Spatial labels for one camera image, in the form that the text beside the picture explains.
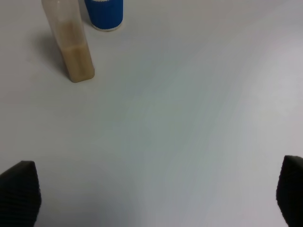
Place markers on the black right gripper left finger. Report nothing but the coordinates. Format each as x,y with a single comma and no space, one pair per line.
20,195

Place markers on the blue white paper cup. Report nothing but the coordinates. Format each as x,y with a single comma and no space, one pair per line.
105,15

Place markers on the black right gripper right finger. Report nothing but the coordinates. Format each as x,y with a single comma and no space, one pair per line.
289,192

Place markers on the clear plastic drink bottle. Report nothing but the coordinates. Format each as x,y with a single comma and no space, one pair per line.
65,21

